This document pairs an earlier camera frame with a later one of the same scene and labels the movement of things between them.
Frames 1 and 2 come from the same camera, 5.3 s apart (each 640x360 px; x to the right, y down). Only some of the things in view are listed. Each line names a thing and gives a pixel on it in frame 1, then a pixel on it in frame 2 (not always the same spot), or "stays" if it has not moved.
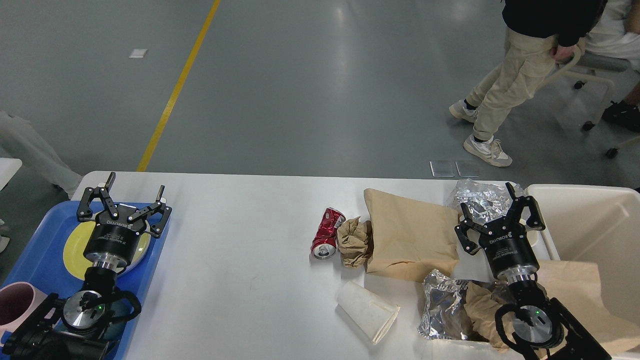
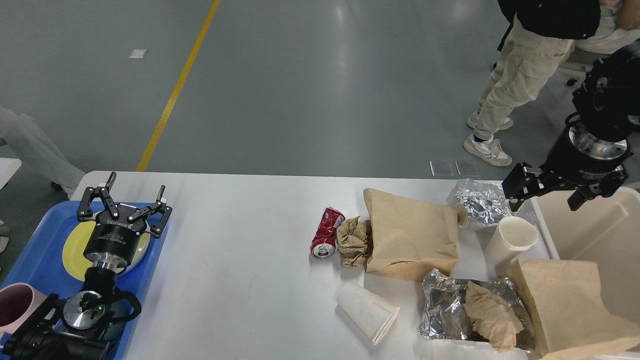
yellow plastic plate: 74,259 stays
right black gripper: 506,242 → 577,155
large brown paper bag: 409,239 stays
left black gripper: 113,242 stays
